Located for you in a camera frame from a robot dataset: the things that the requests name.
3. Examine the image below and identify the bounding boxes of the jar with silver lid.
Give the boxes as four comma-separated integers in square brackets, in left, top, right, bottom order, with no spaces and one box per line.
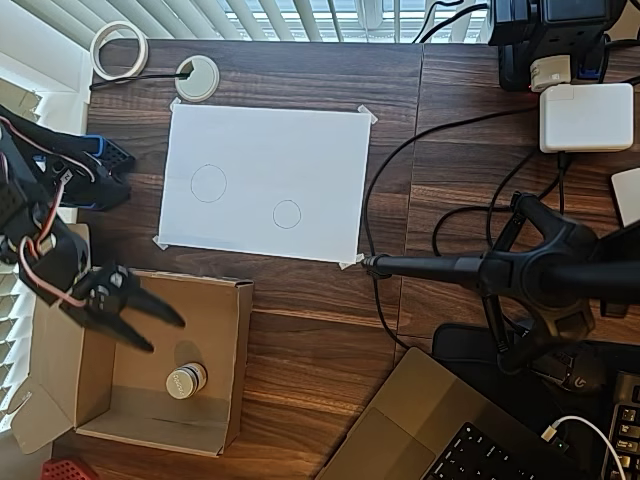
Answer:
[165,362,208,401]

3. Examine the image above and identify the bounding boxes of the open cardboard box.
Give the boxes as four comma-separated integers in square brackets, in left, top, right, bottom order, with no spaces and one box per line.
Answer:
[9,222,255,459]

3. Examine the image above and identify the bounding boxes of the white vertical blinds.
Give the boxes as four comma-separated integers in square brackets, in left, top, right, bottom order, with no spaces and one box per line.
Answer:
[29,0,494,45]
[0,74,46,441]

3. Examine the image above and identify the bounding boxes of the black and blue table clamp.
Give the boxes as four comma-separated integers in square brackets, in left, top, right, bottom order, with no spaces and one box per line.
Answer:
[83,133,137,211]

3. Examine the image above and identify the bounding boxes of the red perforated clamp block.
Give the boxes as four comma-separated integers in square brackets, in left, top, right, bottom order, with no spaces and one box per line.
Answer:
[39,457,99,480]

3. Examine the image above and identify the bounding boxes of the white paper sheet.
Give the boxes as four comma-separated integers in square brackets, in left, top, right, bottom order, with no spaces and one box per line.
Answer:
[157,102,374,266]

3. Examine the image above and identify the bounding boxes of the masking tape roll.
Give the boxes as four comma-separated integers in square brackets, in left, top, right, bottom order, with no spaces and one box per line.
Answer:
[90,21,149,82]

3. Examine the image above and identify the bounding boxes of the grey laptop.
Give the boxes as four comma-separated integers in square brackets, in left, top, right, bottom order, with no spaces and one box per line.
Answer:
[312,347,591,480]

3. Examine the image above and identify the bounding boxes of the black mouse pad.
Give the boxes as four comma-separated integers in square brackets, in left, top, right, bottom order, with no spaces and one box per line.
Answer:
[432,322,619,441]

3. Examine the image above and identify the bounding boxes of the black tripod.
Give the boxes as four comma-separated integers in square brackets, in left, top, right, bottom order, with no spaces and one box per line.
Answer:
[359,192,640,376]

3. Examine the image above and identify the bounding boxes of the black computer mouse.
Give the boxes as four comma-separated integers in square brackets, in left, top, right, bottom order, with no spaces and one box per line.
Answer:
[529,344,614,396]

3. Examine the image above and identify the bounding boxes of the white power adapter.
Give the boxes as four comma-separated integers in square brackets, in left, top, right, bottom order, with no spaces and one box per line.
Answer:
[538,82,635,154]

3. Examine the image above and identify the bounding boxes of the black power strip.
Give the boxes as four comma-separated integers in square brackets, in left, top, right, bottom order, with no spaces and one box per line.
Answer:
[487,0,629,51]

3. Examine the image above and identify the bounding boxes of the white flat device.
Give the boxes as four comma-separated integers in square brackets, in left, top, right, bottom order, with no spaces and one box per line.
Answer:
[609,168,640,229]

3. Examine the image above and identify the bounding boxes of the black keyboard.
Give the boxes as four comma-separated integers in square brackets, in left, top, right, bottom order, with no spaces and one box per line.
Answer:
[602,369,640,480]

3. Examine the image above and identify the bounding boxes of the blue plug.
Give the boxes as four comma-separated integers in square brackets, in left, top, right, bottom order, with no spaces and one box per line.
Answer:
[574,49,606,82]

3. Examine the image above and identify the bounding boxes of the thin black cable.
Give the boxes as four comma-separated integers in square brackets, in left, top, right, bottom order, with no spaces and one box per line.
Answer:
[88,69,194,92]

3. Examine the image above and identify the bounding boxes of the white desk cable grommet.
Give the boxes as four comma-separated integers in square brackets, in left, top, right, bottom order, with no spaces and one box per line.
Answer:
[174,56,221,103]

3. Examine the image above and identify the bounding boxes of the long black cable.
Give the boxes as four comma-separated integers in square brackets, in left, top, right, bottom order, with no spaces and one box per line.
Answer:
[360,104,544,351]

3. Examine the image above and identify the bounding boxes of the white charging cable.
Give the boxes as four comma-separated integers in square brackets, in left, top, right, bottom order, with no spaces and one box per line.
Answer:
[543,414,629,480]

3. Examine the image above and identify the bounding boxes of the black adapter cable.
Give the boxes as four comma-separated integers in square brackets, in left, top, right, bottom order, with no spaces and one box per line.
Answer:
[432,149,572,261]

